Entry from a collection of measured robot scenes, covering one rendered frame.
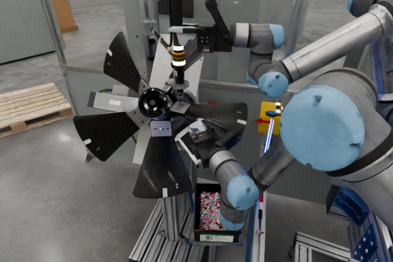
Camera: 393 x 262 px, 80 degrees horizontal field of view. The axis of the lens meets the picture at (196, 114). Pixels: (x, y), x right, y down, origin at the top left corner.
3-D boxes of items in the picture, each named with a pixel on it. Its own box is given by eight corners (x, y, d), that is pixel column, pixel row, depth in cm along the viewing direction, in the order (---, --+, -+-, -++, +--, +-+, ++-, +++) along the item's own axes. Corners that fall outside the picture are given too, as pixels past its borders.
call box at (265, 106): (258, 117, 127) (261, 100, 122) (278, 120, 125) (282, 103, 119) (257, 134, 114) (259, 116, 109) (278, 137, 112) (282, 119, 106)
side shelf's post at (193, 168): (192, 192, 204) (191, 110, 161) (196, 193, 203) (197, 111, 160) (191, 196, 201) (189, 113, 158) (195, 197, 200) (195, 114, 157)
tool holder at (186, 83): (167, 81, 91) (165, 56, 86) (184, 79, 93) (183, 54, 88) (172, 90, 84) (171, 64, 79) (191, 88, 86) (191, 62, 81)
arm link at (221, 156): (238, 155, 64) (238, 175, 68) (230, 145, 67) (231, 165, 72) (213, 164, 62) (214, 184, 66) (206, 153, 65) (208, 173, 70)
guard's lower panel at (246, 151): (90, 152, 243) (64, 68, 195) (376, 213, 181) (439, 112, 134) (88, 154, 240) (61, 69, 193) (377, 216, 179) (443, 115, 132)
